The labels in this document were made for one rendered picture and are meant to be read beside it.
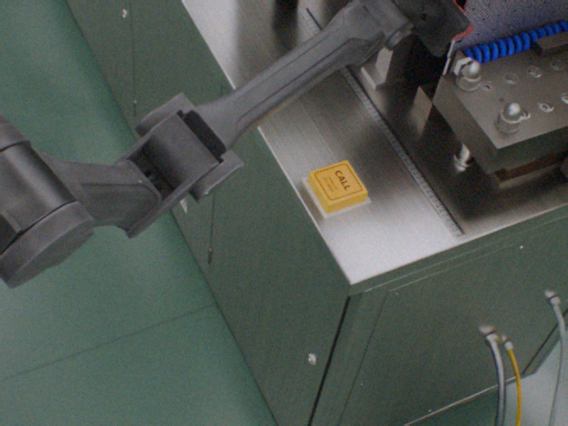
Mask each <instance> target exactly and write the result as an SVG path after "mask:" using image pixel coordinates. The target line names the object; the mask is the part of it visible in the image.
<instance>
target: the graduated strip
mask: <svg viewBox="0 0 568 426"><path fill-rule="evenodd" d="M298 12H299V13H300V14H301V16H302V17H303V19H304V20H305V23H306V24H307V26H308V27H309V28H310V29H311V30H312V31H313V32H314V34H315V35H316V34H317V33H319V32H320V31H322V30H323V28H322V27H321V25H320V23H319V21H318V20H317V19H316V18H315V16H314V14H313V13H312V12H311V10H310V9H309V8H301V9H298ZM338 70H339V71H340V72H341V74H342V76H343V77H344V79H345V80H346V82H347V83H348V84H349V85H350V87H351V88H352V91H353V93H354V94H355V95H356V97H357V98H358V99H359V101H360V102H361V104H362V105H363V107H365V108H366V110H367V111H368V113H369V116H370V117H371V118H372V119H373V120H374V122H375V124H376V125H377V127H378V128H379V130H380V132H381V133H382V134H383V135H384V136H385V138H386V141H387V142H388V144H389V145H390V147H392V148H393V150H394V151H395V153H396V154H397V155H398V156H399V158H400V159H401V161H402V163H403V164H404V167H405V168H406V169H407V170H408V172H409V173H410V175H411V176H412V178H413V180H414V181H415V182H416V184H418V186H419V187H420V188H421V189H422V192H423V193H424V195H425V196H426V198H427V199H428V201H429V203H430V204H431V205H432V206H433V207H434V209H435V211H436V212H437V214H438V216H439V218H440V219H441V220H442V221H443V222H444V223H445V225H446V226H447V228H448V229H449V231H450V232H451V234H452V235H453V237H454V238H455V237H458V236H461V235H463V234H465V233H466V232H464V230H463V229H462V227H461V226H460V224H459V223H458V221H457V220H456V218H455V217H454V216H453V214H452V212H451V210H450V209H449V208H448V206H447V205H446V203H445V202H444V200H442V199H441V197H440V196H439V195H438V193H437V192H436V191H435V188H434V186H433V185H432V183H431V182H430V181H429V180H428V178H427V177H426V175H425V174H424V173H423V171H422V169H421V168H420V166H419V165H418V163H417V162H415V160H414V159H413V158H412V156H411V154H410V153H409V151H408V150H407V148H406V147H405V145H404V144H403V143H402V142H401V139H400V138H399V136H398V135H397V133H396V132H395V130H394V129H393V128H392V127H391V125H389V124H388V122H387V121H386V119H385V117H384V116H383V114H382V112H381V111H380V109H379V108H378V107H377V106H376V104H375V103H374V101H373V99H372V98H371V97H370V95H369V93H368V92H367V90H366V89H365V88H364V86H362V84H361V83H360V81H359V80H358V78H357V77H356V75H355V74H354V72H353V71H352V70H351V69H350V66H349V65H348V64H347V65H345V66H343V68H339V69H338Z"/></svg>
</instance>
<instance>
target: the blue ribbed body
mask: <svg viewBox="0 0 568 426"><path fill-rule="evenodd" d="M564 31H568V24H567V23H566V21H564V20H561V22H559V23H558V24H552V25H551V26H549V25H546V26H544V27H543V28H537V29H536V30H529V31H528V32H522V33H520V34H519V35H518V34H514V35H513V36H512V37H511V38H510V37H506V38H505V39H504V40H501V39H499V40H497V41H496V42H493V41H490V42H489V43H488V44H487V45H486V44H481V45H480V46H479V47H477V46H473V47H472V48H471V49H469V48H465V49H464V50H463V55H464V56H465V57H466V58H471V59H472V60H476V61H478V62H479V63H486V62H489V61H492V60H495V59H498V58H501V57H507V55H511V54H513V53H517V52H521V51H526V50H528V49H532V46H533V43H534V42H535V41H536V40H539V38H543V37H546V36H551V35H554V34H558V33H561V32H564Z"/></svg>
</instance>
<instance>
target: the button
mask: <svg viewBox="0 0 568 426"><path fill-rule="evenodd" d="M307 182H308V184H309V186H310V188H311V189H312V190H313V191H314V193H315V195H316V197H317V198H318V200H319V202H320V203H321V204H322V206H323V208H324V209H325V212H326V213H330V212H332V211H335V210H340V209H343V208H346V207H348V206H350V205H355V204H357V203H360V202H363V201H365V199H367V196H368V191H367V189H366V188H365V187H364V186H363V184H362V183H361V181H360V180H359V178H358V176H357V174H356V173H355V171H353V169H352V167H351V166H350V164H349V162H348V160H345V161H341V162H337V164H335V165H332V166H328V167H324V168H321V169H319V170H316V171H312V172H309V174H308V178H307Z"/></svg>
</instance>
